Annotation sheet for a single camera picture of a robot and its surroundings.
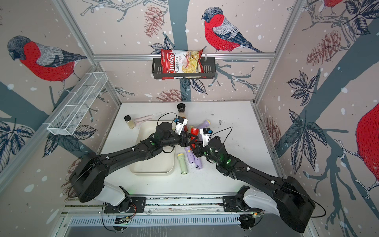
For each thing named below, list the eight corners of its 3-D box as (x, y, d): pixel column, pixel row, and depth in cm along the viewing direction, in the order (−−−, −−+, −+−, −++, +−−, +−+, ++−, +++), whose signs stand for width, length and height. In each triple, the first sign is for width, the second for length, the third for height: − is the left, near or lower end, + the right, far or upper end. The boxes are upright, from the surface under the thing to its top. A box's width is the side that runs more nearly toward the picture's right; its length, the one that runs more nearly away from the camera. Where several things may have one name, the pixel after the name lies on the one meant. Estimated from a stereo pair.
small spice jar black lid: (128, 128, 107) (122, 120, 100) (129, 123, 110) (124, 115, 102) (134, 128, 107) (130, 120, 99) (136, 123, 110) (132, 115, 102)
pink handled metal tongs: (135, 124, 110) (134, 122, 108) (134, 121, 112) (133, 119, 110) (165, 113, 117) (164, 111, 115) (164, 111, 119) (163, 109, 117)
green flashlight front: (181, 175, 84) (181, 173, 82) (177, 155, 92) (177, 154, 90) (188, 173, 85) (187, 172, 83) (183, 154, 93) (183, 152, 91)
